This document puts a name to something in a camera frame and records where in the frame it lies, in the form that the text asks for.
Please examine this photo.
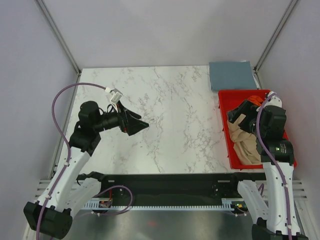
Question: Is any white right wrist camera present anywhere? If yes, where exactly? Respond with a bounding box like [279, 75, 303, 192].
[264, 91, 282, 108]

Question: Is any white slotted cable duct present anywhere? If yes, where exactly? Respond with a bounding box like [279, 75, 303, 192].
[82, 198, 247, 211]

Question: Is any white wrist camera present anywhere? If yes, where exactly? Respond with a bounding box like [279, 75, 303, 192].
[264, 91, 282, 108]
[104, 87, 123, 105]

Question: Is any orange t shirt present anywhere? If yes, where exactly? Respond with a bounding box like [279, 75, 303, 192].
[248, 95, 264, 106]

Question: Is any folded blue-grey t shirt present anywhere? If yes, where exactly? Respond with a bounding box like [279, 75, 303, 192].
[209, 61, 257, 92]

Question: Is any red plastic bin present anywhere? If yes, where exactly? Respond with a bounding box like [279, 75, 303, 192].
[218, 89, 297, 170]

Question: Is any beige t shirt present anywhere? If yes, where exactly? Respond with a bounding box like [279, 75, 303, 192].
[227, 114, 262, 165]

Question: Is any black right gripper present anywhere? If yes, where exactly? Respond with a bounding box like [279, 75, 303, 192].
[227, 98, 267, 138]

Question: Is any aluminium frame post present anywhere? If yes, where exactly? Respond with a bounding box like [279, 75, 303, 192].
[253, 0, 300, 75]
[34, 0, 82, 76]

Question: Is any aluminium rail profile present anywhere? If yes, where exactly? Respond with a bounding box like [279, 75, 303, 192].
[34, 180, 307, 201]

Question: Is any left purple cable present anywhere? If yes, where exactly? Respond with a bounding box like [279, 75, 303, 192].
[36, 82, 133, 240]

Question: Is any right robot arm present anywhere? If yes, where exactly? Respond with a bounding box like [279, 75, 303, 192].
[227, 95, 308, 240]

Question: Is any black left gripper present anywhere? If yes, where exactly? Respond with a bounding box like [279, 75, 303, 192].
[93, 100, 149, 136]

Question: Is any left aluminium frame post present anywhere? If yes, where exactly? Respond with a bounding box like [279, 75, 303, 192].
[34, 0, 82, 76]

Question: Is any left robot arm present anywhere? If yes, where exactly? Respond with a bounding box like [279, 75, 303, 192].
[23, 101, 149, 240]

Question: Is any right aluminium frame post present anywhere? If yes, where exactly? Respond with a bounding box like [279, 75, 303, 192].
[253, 0, 300, 75]

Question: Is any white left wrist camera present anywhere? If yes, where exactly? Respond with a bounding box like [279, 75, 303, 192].
[104, 87, 123, 105]

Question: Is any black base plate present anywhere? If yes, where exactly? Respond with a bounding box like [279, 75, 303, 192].
[100, 172, 266, 206]

